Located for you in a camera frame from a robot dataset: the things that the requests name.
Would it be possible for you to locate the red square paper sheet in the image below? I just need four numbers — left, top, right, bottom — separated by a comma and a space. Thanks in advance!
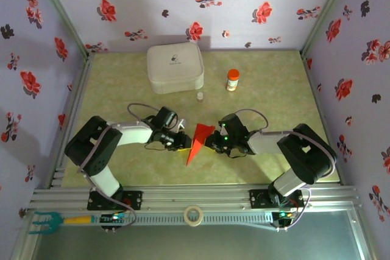
185, 123, 216, 167

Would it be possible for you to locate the orange cap pill bottle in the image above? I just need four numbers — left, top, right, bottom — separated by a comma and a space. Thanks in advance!
225, 69, 241, 93

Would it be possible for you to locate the white tape roll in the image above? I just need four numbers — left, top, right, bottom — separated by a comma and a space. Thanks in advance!
183, 205, 204, 227

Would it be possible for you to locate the white zipper case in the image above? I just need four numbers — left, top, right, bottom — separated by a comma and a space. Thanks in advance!
146, 42, 205, 95

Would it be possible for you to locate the black controller board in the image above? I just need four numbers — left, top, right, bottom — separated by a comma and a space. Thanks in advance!
99, 213, 129, 234
272, 210, 298, 232

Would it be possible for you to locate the grey right arm cable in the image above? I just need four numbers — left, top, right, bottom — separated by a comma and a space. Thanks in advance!
235, 108, 338, 232

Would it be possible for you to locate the aluminium mounting rail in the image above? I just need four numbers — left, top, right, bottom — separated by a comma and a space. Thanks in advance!
29, 183, 362, 214

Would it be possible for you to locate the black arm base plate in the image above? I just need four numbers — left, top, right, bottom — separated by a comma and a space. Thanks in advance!
87, 190, 144, 211
249, 189, 305, 209

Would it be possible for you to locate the grey slotted cable duct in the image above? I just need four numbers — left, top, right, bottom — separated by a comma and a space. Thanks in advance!
97, 213, 275, 227

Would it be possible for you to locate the aluminium side rail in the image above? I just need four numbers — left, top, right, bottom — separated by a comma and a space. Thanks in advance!
45, 52, 96, 189

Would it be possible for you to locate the teal rake yellow handle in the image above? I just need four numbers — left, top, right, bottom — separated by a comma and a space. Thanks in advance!
29, 211, 98, 236

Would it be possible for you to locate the aluminium frame post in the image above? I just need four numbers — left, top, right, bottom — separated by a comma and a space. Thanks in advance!
300, 0, 356, 57
29, 0, 94, 58

